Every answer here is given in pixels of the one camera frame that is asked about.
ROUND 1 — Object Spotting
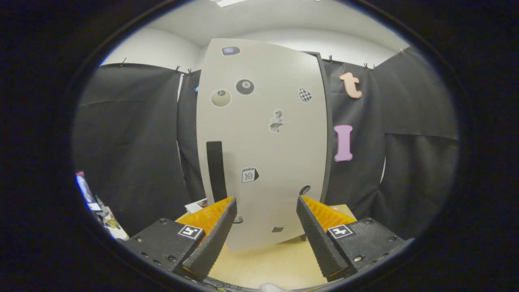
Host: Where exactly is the black backdrop cloth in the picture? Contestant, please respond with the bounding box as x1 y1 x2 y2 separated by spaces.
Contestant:
72 47 461 240

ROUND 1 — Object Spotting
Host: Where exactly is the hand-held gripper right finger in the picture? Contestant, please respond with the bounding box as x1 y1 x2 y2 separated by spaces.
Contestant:
296 195 406 282

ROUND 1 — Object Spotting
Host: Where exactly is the grey shoe cabinet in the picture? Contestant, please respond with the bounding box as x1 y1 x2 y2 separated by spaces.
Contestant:
298 51 335 243

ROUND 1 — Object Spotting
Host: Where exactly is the colourful printed clutter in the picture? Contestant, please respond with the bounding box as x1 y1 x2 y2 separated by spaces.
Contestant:
75 171 129 240

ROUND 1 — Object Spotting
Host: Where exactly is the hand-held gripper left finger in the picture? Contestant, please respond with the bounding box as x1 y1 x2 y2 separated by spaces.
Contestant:
122 197 238 282

